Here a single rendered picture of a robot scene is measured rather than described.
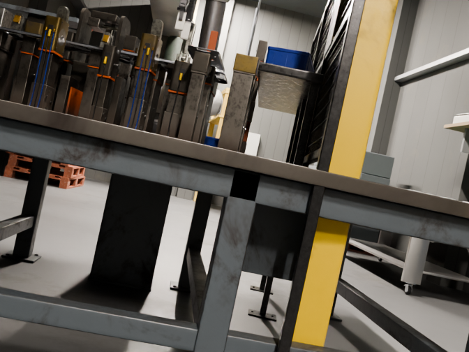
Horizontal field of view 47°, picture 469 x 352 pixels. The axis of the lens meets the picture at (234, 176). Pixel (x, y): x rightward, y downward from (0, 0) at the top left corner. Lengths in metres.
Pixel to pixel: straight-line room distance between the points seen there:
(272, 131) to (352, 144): 9.58
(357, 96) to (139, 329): 0.86
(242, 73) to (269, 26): 9.50
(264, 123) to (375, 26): 9.53
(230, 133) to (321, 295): 0.66
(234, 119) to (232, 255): 0.63
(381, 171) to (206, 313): 6.12
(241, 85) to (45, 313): 0.98
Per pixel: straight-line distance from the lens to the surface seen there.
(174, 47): 10.22
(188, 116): 1.68
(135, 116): 1.87
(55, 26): 2.03
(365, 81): 1.58
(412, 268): 4.64
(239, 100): 1.91
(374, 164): 7.39
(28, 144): 1.44
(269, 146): 11.08
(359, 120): 1.56
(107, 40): 2.33
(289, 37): 11.44
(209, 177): 1.40
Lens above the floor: 0.64
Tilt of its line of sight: level
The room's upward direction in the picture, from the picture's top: 12 degrees clockwise
